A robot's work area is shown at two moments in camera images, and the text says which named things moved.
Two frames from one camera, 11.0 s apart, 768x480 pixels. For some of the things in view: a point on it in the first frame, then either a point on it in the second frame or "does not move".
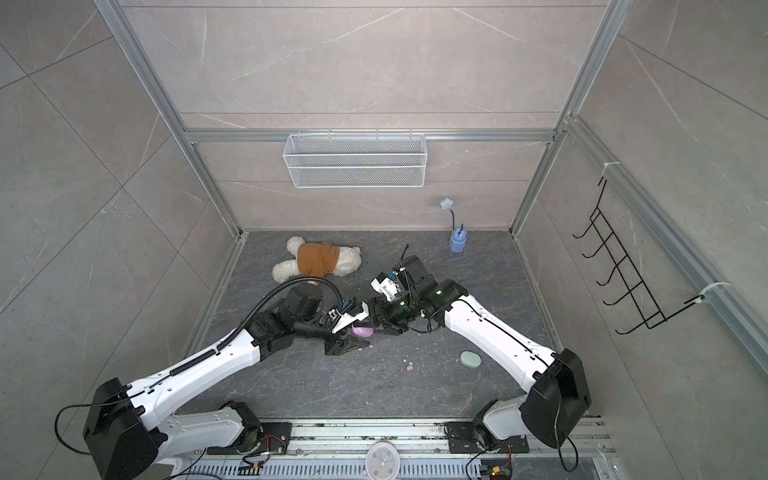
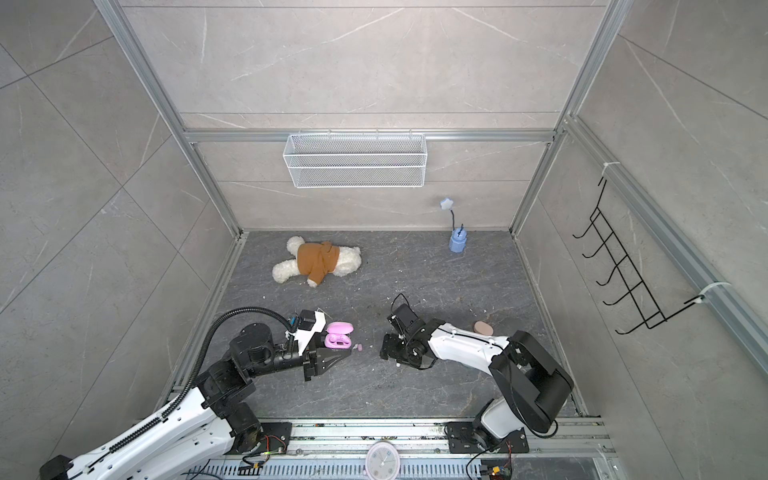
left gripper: x=346 y=345 to x=313 y=360
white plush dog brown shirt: x=316 y=259 does not move
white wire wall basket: x=354 y=161 does not move
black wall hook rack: x=636 y=289 does not move
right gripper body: x=396 y=313 to x=400 y=349
